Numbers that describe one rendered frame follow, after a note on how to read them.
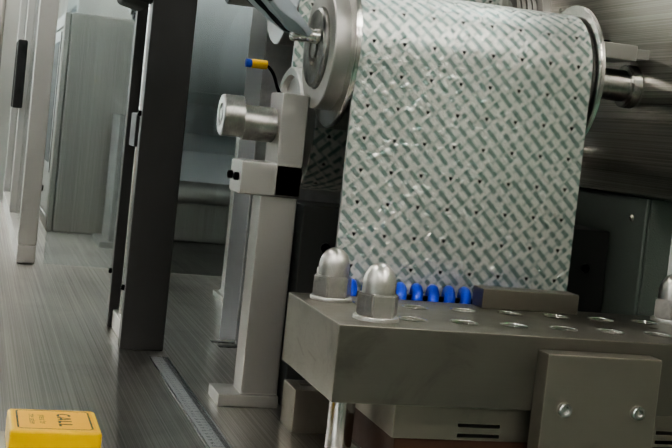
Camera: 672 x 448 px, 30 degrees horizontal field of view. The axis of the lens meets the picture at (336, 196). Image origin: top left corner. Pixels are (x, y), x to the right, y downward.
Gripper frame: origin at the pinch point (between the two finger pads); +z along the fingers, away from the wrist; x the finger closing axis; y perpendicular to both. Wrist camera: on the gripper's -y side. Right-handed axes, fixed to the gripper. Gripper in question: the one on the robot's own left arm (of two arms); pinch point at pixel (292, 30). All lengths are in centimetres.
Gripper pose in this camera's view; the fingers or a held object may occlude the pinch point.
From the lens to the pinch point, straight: 117.2
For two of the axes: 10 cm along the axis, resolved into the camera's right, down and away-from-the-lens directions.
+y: 6.9, -7.1, 1.4
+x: -2.7, -0.8, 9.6
